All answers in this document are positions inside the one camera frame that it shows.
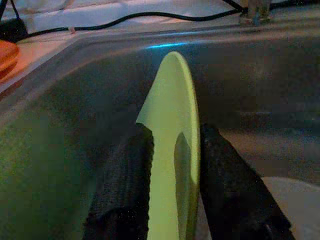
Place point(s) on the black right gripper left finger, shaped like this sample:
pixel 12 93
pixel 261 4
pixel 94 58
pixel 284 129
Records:
pixel 125 190

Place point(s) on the metal faucet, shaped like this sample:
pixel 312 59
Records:
pixel 255 12

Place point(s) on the orange plate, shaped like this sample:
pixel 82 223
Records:
pixel 7 50

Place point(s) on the stainless steel sink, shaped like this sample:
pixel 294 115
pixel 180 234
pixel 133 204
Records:
pixel 75 100

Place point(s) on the white bowl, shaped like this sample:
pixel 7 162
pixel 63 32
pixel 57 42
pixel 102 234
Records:
pixel 300 207

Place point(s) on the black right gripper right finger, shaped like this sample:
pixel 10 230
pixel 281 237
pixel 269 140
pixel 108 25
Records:
pixel 232 200

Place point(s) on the green plate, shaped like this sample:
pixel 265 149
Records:
pixel 172 105

